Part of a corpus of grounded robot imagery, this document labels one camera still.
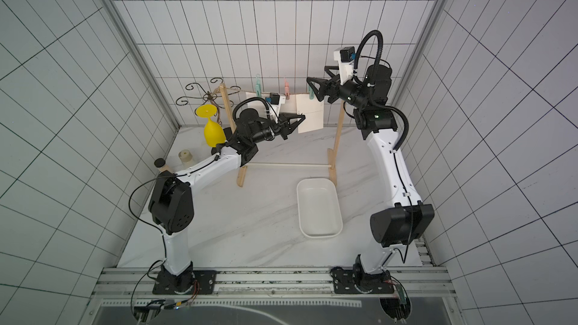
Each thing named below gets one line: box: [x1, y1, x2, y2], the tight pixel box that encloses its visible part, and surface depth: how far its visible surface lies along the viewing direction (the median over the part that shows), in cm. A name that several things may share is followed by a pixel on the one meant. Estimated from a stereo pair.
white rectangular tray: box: [296, 177, 344, 239], surface depth 90 cm
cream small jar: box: [178, 148, 195, 168], surface depth 97 cm
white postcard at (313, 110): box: [295, 93, 325, 134], surface depth 76 cm
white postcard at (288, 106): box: [276, 94, 298, 116], surface depth 72 cm
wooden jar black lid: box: [153, 157, 170, 174], surface depth 96 cm
